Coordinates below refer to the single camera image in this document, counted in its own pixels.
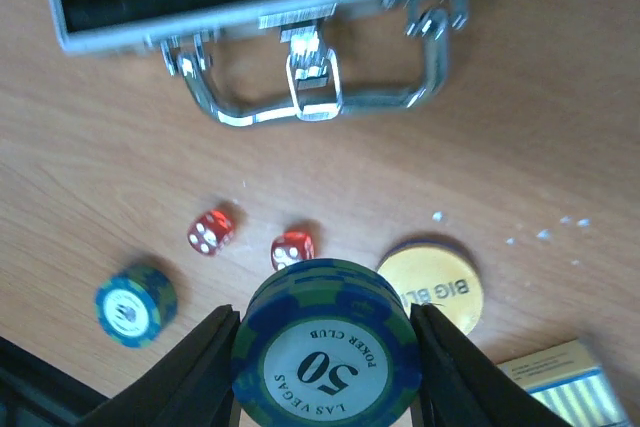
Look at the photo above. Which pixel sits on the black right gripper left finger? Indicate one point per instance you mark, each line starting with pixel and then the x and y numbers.
pixel 189 386

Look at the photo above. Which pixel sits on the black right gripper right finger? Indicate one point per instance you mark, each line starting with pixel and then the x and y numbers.
pixel 461 386

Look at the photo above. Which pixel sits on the blue chip stack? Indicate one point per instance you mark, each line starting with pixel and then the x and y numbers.
pixel 134 306
pixel 325 342

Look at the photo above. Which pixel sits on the aluminium poker case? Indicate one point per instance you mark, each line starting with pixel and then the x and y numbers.
pixel 181 30

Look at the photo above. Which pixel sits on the yellow card box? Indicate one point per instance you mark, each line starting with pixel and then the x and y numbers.
pixel 569 380

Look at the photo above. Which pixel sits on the yellow big blind button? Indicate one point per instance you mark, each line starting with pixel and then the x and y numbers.
pixel 427 271

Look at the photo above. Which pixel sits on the red die left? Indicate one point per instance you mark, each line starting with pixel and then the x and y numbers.
pixel 210 232

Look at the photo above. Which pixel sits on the red die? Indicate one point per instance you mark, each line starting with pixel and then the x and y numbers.
pixel 210 232
pixel 290 248

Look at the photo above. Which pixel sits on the red die right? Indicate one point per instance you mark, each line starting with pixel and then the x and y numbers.
pixel 290 248

